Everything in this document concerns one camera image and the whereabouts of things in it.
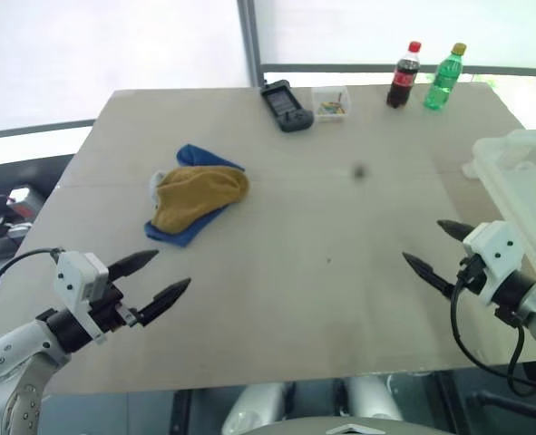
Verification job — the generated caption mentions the black handheld phone controller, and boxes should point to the black handheld phone controller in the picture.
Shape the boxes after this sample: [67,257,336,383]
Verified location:
[260,80,316,133]

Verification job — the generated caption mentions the cola bottle with red cap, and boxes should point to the cola bottle with red cap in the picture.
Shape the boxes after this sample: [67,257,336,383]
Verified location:
[385,41,423,111]

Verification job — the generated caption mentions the short grey window rail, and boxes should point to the short grey window rail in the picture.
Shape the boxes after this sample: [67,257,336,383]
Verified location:
[0,118,95,141]

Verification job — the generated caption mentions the grey robot torso panel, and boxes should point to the grey robot torso panel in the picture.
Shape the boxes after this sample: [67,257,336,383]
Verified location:
[249,416,459,435]

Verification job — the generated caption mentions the light grey sock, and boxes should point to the light grey sock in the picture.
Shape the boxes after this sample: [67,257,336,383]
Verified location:
[148,169,169,204]

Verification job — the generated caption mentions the red and white device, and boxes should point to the red and white device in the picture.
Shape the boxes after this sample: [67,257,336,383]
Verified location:
[5,187,37,219]

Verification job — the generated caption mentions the grey window frame post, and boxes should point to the grey window frame post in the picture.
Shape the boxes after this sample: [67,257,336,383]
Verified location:
[237,0,268,88]

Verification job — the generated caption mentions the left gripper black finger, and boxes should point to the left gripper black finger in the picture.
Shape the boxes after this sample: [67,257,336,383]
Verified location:
[136,277,192,326]
[107,249,160,282]

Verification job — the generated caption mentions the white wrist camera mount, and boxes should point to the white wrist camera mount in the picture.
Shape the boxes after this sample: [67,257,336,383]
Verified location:
[53,251,110,344]
[462,220,526,305]

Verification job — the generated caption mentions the long grey window rail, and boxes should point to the long grey window rail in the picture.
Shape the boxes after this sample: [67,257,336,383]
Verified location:
[262,63,536,77]

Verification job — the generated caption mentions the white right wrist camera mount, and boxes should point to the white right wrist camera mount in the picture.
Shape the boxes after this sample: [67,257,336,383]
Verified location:
[462,220,526,305]

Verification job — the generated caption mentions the mustard yellow sock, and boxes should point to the mustard yellow sock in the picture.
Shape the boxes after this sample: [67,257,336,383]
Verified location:
[151,165,250,235]

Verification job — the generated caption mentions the blue cloth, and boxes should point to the blue cloth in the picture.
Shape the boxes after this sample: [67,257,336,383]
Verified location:
[143,143,247,248]

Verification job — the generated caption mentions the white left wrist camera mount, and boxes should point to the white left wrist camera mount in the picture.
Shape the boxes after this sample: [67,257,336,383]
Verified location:
[53,251,110,344]

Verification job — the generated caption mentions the white plastic bin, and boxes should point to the white plastic bin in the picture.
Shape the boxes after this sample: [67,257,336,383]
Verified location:
[460,129,536,291]

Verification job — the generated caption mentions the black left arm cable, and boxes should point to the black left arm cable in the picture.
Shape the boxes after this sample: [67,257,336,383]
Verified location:
[0,246,65,309]

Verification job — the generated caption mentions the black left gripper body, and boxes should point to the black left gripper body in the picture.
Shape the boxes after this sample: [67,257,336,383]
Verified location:
[90,281,141,335]

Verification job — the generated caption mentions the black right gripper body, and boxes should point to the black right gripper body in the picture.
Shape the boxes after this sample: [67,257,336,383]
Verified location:
[456,255,488,295]

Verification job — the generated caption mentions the silver rounded robot leg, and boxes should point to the silver rounded robot leg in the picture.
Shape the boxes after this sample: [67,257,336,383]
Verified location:
[221,382,291,435]
[343,375,404,422]

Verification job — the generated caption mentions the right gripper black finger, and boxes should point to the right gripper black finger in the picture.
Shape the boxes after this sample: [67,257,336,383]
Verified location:
[436,220,471,244]
[402,252,455,299]

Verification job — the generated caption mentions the green bottle with yellow cap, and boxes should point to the green bottle with yellow cap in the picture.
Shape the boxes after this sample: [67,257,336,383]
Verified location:
[423,42,469,111]

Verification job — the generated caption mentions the clear box of coloured clips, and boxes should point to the clear box of coloured clips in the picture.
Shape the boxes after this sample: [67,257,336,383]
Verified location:
[311,85,352,124]

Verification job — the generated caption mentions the dark side furniture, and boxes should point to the dark side furniture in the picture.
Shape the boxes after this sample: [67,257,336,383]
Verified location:
[0,152,76,273]

